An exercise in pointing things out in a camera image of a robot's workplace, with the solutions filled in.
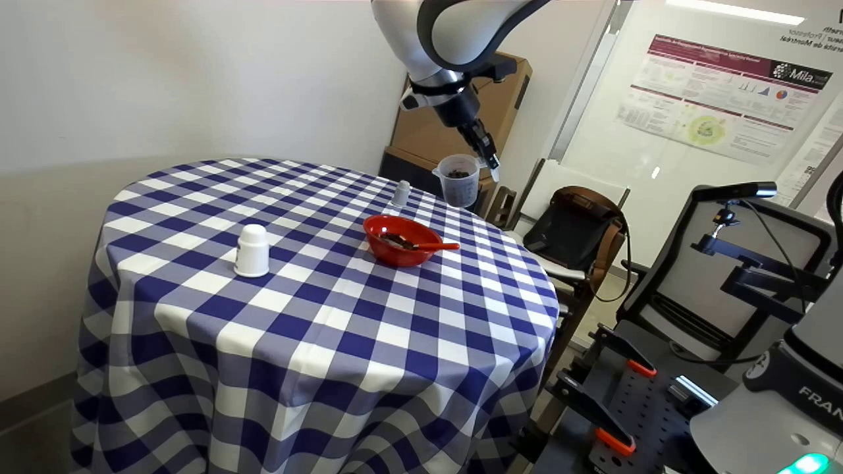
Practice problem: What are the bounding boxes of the white whiteboard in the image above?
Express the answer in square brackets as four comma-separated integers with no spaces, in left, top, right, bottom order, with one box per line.
[546,0,843,272]

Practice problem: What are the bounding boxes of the grey Franka robot base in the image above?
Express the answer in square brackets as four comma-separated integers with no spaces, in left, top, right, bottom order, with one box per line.
[688,293,843,474]

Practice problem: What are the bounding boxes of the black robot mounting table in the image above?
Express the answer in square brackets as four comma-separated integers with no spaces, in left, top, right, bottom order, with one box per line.
[523,319,750,474]

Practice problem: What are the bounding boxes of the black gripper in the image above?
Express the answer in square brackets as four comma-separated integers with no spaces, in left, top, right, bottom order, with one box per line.
[435,86,506,185]

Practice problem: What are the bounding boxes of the wooden chair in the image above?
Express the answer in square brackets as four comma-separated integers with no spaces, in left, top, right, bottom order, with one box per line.
[472,156,638,372]

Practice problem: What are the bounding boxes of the grey mesh office chair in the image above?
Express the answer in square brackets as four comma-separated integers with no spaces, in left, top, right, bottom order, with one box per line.
[617,179,841,373]

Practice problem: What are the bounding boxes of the black camera stand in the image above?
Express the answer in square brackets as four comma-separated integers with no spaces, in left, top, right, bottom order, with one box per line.
[689,179,833,310]

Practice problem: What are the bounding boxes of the large brown cardboard box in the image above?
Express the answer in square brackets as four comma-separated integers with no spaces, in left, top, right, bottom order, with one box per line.
[377,52,535,202]

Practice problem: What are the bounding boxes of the black clamp orange handle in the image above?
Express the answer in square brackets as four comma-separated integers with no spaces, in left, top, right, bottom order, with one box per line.
[588,323,660,382]
[550,372,641,460]

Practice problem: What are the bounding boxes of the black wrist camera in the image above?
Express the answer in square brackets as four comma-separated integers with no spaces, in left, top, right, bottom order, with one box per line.
[475,52,522,86]

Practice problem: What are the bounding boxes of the red plastic bowl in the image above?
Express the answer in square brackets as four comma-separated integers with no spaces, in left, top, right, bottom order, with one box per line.
[360,214,461,272]

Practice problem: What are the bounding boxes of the blue white checkered tablecloth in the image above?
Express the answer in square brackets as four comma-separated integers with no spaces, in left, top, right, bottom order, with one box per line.
[69,156,563,474]

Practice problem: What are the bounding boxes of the clear plastic measuring jug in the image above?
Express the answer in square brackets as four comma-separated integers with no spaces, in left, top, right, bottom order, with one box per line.
[430,153,484,211]

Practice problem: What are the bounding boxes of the printed research poster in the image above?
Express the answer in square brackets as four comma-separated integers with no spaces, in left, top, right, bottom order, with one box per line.
[614,31,835,165]

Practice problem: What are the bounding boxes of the black bag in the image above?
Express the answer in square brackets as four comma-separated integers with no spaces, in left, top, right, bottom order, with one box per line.
[522,185,627,272]

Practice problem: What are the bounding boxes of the small white bottle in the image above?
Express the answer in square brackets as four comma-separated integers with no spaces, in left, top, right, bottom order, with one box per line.
[389,176,413,214]

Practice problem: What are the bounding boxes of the white upturned plastic cup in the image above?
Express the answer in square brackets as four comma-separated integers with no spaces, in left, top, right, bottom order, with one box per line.
[231,220,274,282]

